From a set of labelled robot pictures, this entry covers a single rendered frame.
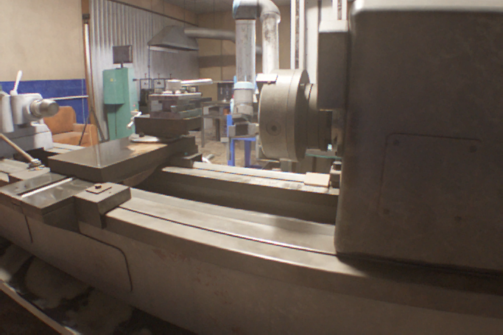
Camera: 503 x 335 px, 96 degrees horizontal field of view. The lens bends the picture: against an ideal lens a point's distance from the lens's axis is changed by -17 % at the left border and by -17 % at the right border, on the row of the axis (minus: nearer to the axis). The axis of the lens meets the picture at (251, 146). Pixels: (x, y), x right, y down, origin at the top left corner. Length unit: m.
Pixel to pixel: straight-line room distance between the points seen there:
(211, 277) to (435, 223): 0.51
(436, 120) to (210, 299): 0.66
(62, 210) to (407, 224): 0.85
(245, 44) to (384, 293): 1.35
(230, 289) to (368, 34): 0.63
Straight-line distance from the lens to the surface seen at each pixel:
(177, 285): 0.82
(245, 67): 1.59
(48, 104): 1.46
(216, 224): 0.70
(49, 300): 1.31
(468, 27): 0.53
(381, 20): 0.50
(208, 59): 8.88
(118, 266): 0.95
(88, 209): 0.86
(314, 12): 1.85
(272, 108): 0.64
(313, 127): 0.66
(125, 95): 5.35
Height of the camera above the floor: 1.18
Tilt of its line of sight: 13 degrees down
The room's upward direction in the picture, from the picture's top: straight up
